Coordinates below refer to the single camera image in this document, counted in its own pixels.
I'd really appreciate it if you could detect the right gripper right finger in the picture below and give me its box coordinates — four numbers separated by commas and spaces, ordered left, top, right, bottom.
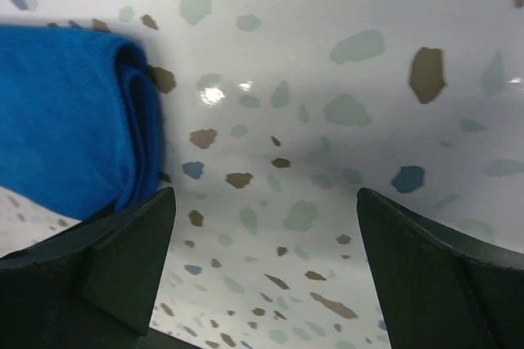
356, 188, 523, 348

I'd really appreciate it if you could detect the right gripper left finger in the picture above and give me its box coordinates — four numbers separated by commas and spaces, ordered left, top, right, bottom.
1, 188, 175, 348

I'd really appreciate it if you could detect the blue towel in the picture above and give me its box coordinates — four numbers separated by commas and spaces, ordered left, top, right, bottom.
1, 25, 163, 220

